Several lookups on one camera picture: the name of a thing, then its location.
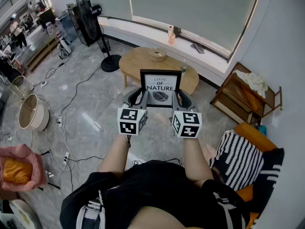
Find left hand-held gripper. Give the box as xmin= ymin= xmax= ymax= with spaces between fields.
xmin=117 ymin=87 xmax=149 ymax=136

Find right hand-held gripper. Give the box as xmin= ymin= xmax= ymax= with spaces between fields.
xmin=171 ymin=89 xmax=203 ymax=139

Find black framed nature picture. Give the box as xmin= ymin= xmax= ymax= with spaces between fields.
xmin=140 ymin=69 xmax=182 ymax=108

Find person's right forearm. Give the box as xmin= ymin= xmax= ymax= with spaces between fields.
xmin=183 ymin=137 xmax=214 ymax=184

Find oval wooden coffee table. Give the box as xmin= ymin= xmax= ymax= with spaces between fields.
xmin=118 ymin=46 xmax=200 ymax=95

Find clear green label water bottle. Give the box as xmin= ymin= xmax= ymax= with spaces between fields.
xmin=180 ymin=58 xmax=188 ymax=76

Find round wooden bowl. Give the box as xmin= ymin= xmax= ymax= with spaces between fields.
xmin=148 ymin=47 xmax=167 ymax=62

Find grey cloth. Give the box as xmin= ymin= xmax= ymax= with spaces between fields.
xmin=190 ymin=42 xmax=206 ymax=55

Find red cap plastic bottle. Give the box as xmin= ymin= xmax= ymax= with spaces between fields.
xmin=167 ymin=25 xmax=176 ymax=45

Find wooden rattan rack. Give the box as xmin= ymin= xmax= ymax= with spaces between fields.
xmin=210 ymin=61 xmax=283 ymax=125

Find white crumpled cloth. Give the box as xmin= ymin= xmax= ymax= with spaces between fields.
xmin=234 ymin=70 xmax=269 ymax=99

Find black white striped pillow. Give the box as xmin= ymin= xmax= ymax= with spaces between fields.
xmin=209 ymin=129 xmax=265 ymax=192

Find orange sofa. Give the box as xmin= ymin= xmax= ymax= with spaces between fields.
xmin=233 ymin=122 xmax=278 ymax=229

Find person's black clothing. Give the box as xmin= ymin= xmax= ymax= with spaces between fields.
xmin=59 ymin=160 xmax=251 ymax=229

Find black cabinet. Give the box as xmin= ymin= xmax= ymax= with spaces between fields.
xmin=67 ymin=3 xmax=102 ymax=48

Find black standing fan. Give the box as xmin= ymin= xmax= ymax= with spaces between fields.
xmin=75 ymin=0 xmax=122 ymax=73

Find round beige bin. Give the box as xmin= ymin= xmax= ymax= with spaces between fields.
xmin=18 ymin=93 xmax=51 ymax=132

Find black pillow white stripes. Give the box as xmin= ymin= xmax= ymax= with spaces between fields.
xmin=251 ymin=147 xmax=285 ymax=213

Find pink fabric bag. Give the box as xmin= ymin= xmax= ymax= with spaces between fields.
xmin=0 ymin=144 xmax=48 ymax=193

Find orange cushion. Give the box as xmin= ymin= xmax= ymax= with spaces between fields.
xmin=2 ymin=156 xmax=33 ymax=185

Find black wire waste basket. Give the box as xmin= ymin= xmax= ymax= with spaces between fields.
xmin=97 ymin=37 xmax=111 ymax=53

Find black floor cable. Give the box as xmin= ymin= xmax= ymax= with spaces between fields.
xmin=56 ymin=65 xmax=102 ymax=124

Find grey white right shoulder strap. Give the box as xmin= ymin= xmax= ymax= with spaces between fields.
xmin=213 ymin=191 xmax=246 ymax=229

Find grey white shoulder strap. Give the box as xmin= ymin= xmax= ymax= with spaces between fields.
xmin=76 ymin=194 xmax=106 ymax=229
xmin=213 ymin=191 xmax=246 ymax=229

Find white wire basket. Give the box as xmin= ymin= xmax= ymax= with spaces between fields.
xmin=10 ymin=75 xmax=31 ymax=98

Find grey white left shoulder strap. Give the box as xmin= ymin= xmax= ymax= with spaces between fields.
xmin=76 ymin=194 xmax=106 ymax=229

